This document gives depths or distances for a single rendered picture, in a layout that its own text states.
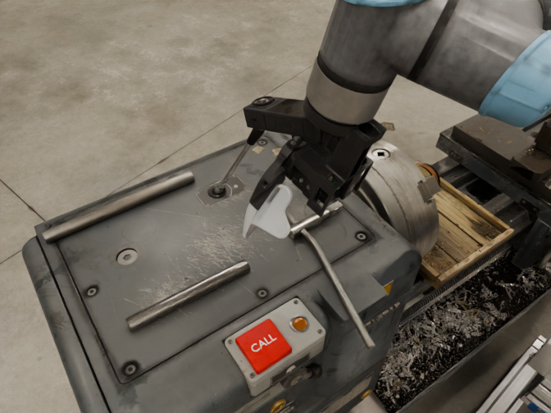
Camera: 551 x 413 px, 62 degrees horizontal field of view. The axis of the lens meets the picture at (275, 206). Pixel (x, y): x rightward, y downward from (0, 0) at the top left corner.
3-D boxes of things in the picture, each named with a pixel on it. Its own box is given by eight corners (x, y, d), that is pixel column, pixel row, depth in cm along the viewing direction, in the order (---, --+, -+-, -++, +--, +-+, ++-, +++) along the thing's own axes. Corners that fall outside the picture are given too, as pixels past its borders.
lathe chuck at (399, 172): (398, 300, 107) (421, 201, 86) (316, 224, 127) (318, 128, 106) (425, 282, 111) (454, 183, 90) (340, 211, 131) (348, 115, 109)
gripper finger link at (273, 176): (251, 211, 52) (297, 150, 50) (242, 201, 53) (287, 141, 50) (270, 210, 56) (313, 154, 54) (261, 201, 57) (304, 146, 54)
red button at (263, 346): (257, 378, 63) (257, 371, 61) (234, 344, 66) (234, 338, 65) (293, 355, 65) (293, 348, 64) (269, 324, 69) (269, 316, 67)
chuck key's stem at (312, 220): (335, 206, 84) (285, 233, 80) (336, 197, 83) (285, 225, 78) (343, 213, 83) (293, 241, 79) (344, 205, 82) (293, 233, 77)
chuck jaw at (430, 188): (389, 212, 106) (424, 206, 95) (380, 192, 106) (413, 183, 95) (423, 193, 110) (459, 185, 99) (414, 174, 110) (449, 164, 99)
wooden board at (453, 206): (437, 290, 118) (441, 281, 115) (346, 206, 138) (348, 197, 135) (509, 239, 129) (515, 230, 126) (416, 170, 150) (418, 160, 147)
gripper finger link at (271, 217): (258, 265, 53) (306, 206, 51) (225, 232, 55) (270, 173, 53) (270, 262, 56) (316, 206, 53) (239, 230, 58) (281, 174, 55)
